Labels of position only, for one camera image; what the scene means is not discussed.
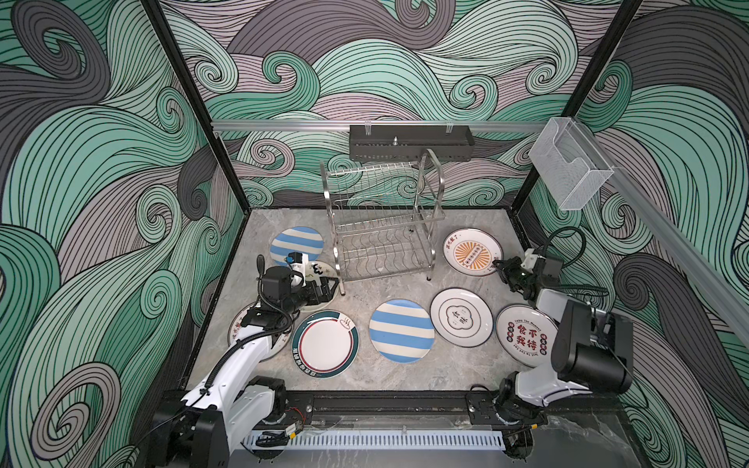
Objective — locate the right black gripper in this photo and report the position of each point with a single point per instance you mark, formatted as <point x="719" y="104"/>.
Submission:
<point x="506" y="270"/>

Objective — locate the aluminium wall rail right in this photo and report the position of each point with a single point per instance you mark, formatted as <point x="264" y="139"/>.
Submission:
<point x="700" y="217"/>

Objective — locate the white plate black squiggle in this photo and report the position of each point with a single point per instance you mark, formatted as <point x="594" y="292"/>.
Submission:
<point x="317" y="300"/>

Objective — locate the green rimmed white plate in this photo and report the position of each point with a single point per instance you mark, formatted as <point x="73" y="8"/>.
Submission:
<point x="325" y="344"/>

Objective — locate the aluminium wall rail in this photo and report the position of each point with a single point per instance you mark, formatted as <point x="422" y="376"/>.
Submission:
<point x="700" y="217"/>
<point x="297" y="125"/>

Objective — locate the steel wire dish rack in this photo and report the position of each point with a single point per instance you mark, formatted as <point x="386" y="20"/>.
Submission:
<point x="383" y="218"/>

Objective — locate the aluminium wall rail back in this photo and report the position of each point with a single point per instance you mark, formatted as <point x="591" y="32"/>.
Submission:
<point x="297" y="125"/>

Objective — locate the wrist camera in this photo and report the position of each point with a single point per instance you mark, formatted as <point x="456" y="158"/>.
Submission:
<point x="534" y="260"/>
<point x="297" y="261"/>

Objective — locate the black perforated wall shelf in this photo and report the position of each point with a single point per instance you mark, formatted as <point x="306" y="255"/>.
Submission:
<point x="408" y="144"/>

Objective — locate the clear acrylic wall box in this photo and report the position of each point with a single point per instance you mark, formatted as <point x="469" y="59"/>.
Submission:
<point x="571" y="163"/>

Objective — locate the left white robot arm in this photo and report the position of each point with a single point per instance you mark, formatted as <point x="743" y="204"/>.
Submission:
<point x="203" y="427"/>

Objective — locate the white plate cloud emblem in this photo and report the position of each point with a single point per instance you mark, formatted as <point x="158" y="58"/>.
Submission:
<point x="461" y="317"/>

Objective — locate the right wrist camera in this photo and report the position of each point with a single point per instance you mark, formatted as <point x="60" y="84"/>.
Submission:
<point x="534" y="260"/>

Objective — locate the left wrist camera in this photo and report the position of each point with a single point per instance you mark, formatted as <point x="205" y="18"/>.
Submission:
<point x="297" y="261"/>

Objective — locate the white plate red characters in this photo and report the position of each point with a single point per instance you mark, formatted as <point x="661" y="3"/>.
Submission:
<point x="526" y="334"/>

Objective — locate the blue striped plate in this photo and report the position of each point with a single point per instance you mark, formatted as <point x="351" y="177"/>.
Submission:
<point x="401" y="331"/>
<point x="301" y="239"/>

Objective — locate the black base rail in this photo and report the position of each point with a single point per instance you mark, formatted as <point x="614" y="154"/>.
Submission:
<point x="480" y="405"/>

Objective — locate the white slotted cable duct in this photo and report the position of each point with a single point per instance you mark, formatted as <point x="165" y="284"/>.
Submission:
<point x="397" y="440"/>

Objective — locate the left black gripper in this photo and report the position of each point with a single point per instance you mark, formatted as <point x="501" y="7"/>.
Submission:
<point x="323" y="289"/>

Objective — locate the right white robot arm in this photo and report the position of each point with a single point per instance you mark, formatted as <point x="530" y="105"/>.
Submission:
<point x="569" y="348"/>

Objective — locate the orange sun plate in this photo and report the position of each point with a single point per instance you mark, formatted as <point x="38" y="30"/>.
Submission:
<point x="276" y="348"/>
<point x="472" y="252"/>

